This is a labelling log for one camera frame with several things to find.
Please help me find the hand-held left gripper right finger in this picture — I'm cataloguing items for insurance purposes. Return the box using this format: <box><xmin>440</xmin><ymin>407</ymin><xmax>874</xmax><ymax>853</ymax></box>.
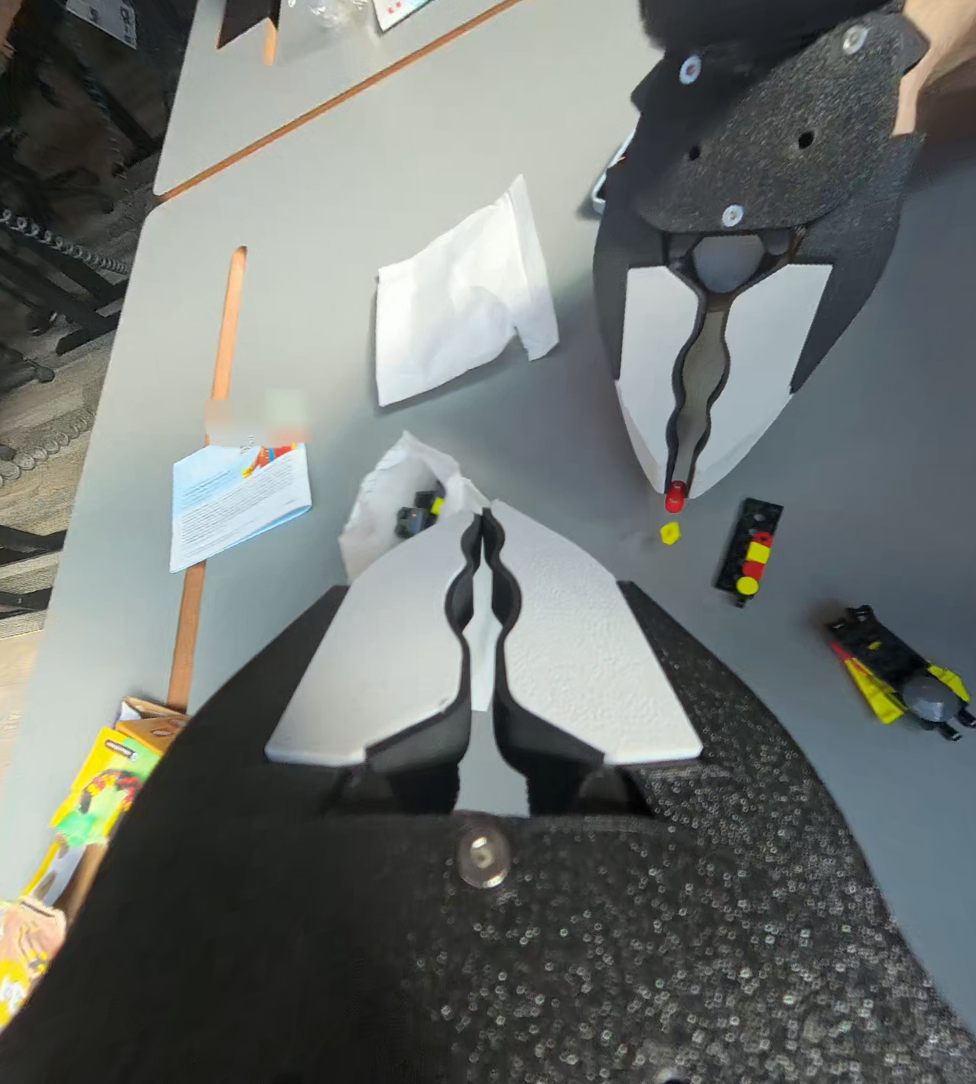
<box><xmin>488</xmin><ymin>499</ymin><xmax>707</xmax><ymax>775</ymax></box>

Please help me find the black coiled cable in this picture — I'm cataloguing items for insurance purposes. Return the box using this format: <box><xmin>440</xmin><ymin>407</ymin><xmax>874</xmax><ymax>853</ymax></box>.
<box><xmin>0</xmin><ymin>187</ymin><xmax>133</xmax><ymax>286</ymax></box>

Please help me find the torn printed white paper bag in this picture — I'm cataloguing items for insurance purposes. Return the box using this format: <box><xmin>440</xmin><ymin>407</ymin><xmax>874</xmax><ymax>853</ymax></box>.
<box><xmin>339</xmin><ymin>431</ymin><xmax>506</xmax><ymax>713</ymax></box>

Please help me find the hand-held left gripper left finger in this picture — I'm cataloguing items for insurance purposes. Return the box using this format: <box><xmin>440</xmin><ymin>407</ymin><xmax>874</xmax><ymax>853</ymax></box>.
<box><xmin>265</xmin><ymin>509</ymin><xmax>485</xmax><ymax>777</ymax></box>

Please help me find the colourful cardboard lego box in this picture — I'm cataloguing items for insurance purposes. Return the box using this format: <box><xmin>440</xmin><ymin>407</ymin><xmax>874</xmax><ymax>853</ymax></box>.
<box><xmin>0</xmin><ymin>695</ymin><xmax>187</xmax><ymax>1028</ymax></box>

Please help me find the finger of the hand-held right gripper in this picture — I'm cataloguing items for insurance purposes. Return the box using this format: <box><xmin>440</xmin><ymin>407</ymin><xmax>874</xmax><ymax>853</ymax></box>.
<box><xmin>615</xmin><ymin>265</ymin><xmax>704</xmax><ymax>492</ymax></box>
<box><xmin>681</xmin><ymin>265</ymin><xmax>836</xmax><ymax>499</ymax></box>

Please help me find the large plain white paper bag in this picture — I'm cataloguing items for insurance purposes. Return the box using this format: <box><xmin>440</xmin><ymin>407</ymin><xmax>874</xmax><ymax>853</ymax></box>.
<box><xmin>371</xmin><ymin>175</ymin><xmax>562</xmax><ymax>409</ymax></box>

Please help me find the white blue instruction leaflet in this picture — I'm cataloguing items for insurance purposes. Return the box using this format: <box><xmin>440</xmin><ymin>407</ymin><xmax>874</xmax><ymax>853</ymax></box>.
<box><xmin>168</xmin><ymin>441</ymin><xmax>314</xmax><ymax>574</ymax></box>

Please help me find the person's right forearm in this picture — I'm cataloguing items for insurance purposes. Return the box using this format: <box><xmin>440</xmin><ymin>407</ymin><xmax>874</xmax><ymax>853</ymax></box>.
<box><xmin>895</xmin><ymin>1</ymin><xmax>976</xmax><ymax>137</ymax></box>

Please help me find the long black studded lego strip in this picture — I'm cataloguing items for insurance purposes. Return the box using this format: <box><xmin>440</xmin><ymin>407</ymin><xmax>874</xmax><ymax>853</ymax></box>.
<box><xmin>715</xmin><ymin>497</ymin><xmax>787</xmax><ymax>607</ymax></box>

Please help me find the black red yellow lego build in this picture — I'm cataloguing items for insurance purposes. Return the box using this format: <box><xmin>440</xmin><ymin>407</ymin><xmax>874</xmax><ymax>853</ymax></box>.
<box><xmin>825</xmin><ymin>604</ymin><xmax>976</xmax><ymax>743</ymax></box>

